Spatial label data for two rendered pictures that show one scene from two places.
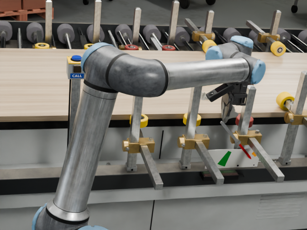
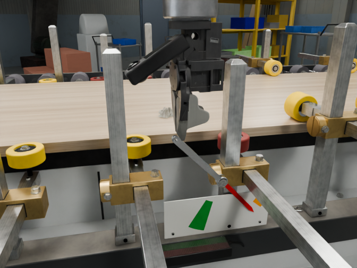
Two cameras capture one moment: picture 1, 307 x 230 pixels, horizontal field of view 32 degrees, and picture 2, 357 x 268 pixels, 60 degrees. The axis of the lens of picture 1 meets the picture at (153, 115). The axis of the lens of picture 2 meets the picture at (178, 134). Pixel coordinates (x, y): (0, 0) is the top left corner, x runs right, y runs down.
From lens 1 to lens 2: 1.74 m
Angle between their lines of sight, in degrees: 8
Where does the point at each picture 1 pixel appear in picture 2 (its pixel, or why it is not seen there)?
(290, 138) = (324, 166)
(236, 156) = (223, 209)
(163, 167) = (82, 242)
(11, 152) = not seen: outside the picture
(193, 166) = not seen: hidden behind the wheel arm
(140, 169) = (30, 251)
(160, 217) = not seen: outside the picture
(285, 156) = (317, 200)
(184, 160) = (119, 226)
